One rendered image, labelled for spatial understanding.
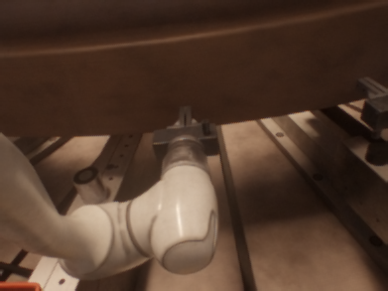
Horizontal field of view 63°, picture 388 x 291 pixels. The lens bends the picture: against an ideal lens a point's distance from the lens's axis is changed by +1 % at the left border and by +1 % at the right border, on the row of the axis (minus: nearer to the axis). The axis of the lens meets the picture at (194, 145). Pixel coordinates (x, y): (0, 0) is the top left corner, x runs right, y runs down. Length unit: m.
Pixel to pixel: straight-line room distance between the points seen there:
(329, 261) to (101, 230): 0.95
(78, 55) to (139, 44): 0.16
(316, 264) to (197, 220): 0.87
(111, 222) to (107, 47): 0.47
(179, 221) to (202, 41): 0.48
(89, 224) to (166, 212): 0.12
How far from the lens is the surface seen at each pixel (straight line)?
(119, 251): 0.51
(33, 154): 2.03
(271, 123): 1.80
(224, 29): 0.80
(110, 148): 1.23
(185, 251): 0.44
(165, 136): 0.63
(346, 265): 1.30
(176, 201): 0.46
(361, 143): 1.19
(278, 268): 1.25
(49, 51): 0.89
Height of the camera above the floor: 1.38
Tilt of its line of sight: 37 degrees down
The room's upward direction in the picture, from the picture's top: 9 degrees counter-clockwise
